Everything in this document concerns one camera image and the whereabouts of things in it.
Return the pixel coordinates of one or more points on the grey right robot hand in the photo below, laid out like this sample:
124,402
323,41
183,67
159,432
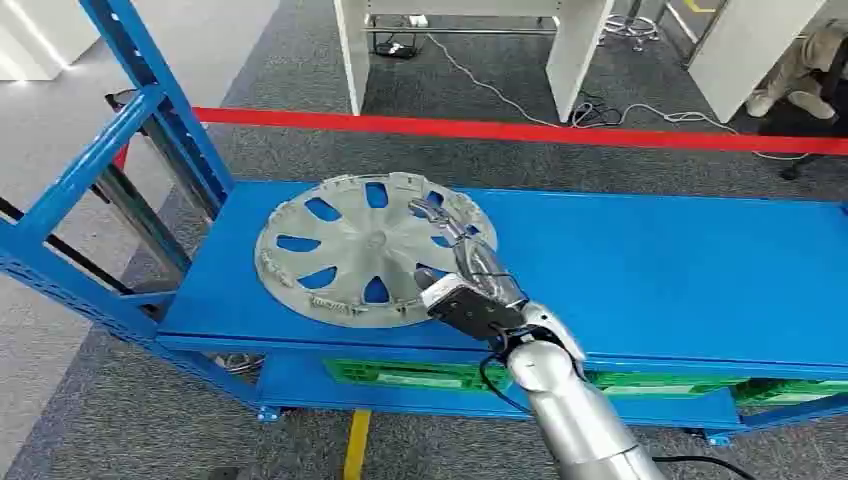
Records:
480,262

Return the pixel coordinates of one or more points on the silver plastic hubcap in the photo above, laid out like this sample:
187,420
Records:
358,265

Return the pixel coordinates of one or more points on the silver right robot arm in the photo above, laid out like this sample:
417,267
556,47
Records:
576,411

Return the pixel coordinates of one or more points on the red barrier belt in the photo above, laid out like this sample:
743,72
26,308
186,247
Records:
464,127

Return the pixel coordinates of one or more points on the green plastic crate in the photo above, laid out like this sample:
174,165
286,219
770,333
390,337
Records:
795,391
397,375
662,383

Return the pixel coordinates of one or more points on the blue metal rack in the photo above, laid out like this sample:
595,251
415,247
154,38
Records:
662,265

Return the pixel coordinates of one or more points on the yellow floor tape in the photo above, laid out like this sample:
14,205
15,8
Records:
356,447

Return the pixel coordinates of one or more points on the black power adapter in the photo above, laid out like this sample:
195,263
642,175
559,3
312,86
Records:
395,49

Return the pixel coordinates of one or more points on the white desk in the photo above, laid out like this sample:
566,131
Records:
576,53

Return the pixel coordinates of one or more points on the chrome chair base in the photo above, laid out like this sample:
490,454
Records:
629,26

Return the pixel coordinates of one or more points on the white desk panel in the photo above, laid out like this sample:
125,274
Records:
742,53

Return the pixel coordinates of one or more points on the person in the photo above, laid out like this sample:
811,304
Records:
795,66

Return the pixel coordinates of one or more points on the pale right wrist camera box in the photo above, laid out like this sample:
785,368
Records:
467,312

